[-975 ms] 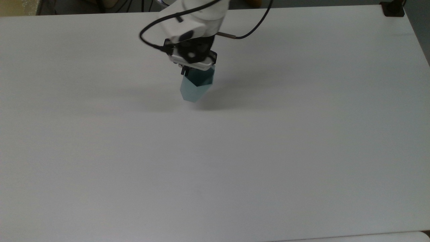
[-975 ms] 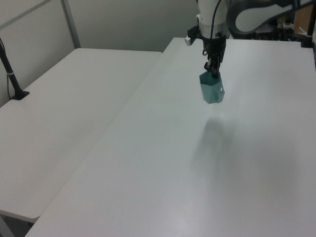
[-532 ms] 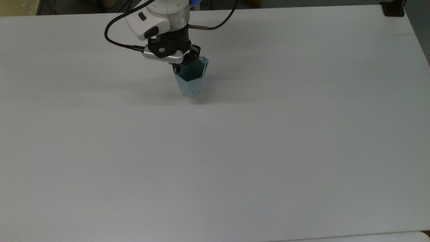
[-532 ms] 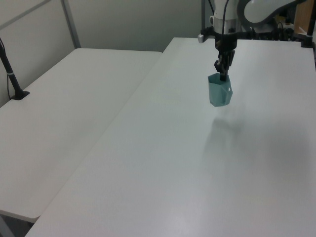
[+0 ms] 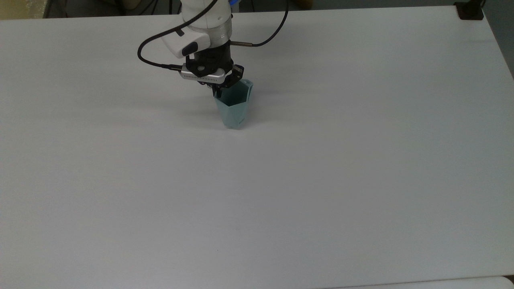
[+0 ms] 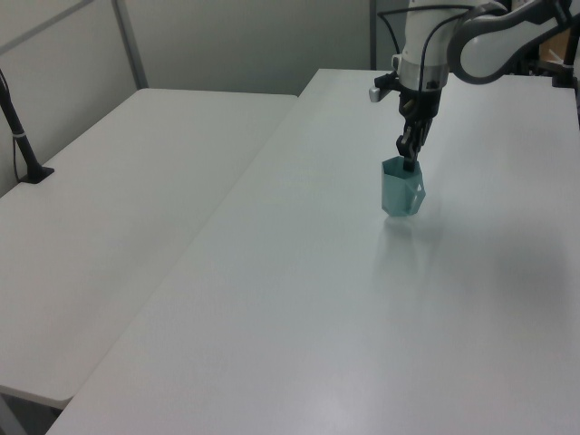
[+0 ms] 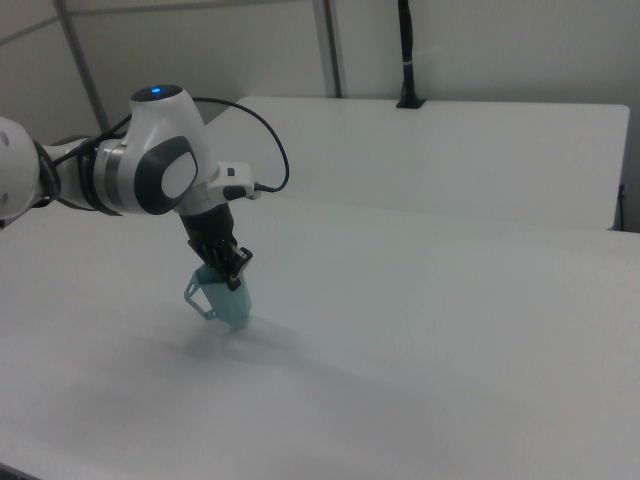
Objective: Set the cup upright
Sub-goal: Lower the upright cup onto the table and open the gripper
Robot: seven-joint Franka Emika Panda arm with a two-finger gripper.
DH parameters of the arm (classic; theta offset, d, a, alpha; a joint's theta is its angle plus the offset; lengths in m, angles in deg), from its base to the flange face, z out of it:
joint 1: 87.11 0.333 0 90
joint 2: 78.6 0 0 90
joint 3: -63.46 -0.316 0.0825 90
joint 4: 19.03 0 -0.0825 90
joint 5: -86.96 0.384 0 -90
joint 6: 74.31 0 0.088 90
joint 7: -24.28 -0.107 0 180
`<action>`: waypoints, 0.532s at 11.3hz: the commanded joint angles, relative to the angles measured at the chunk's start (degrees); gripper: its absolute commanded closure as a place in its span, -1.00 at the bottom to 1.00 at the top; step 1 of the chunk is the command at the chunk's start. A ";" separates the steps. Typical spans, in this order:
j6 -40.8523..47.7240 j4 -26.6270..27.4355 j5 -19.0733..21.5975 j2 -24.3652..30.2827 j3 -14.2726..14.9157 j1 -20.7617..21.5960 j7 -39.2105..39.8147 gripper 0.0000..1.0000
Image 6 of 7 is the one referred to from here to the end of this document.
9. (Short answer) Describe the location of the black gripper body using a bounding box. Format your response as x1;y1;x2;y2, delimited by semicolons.
398;87;442;123

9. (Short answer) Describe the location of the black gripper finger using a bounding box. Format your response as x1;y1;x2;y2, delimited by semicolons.
415;118;431;158
394;121;421;173

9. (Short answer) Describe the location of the teal angular plastic cup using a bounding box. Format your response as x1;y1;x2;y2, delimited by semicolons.
380;156;427;219

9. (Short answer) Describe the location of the brown cardboard box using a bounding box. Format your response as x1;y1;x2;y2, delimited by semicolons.
538;31;573;64

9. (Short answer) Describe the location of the white side table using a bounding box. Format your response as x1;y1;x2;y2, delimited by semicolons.
0;87;301;404

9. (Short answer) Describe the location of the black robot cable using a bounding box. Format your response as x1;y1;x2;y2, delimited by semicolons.
377;6;468;90

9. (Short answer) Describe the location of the grey partition post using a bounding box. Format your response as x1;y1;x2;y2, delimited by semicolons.
368;0;378;72
111;0;150;91

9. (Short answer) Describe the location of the black camera stand pole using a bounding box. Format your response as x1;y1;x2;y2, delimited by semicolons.
0;67;55;185
549;24;580;90

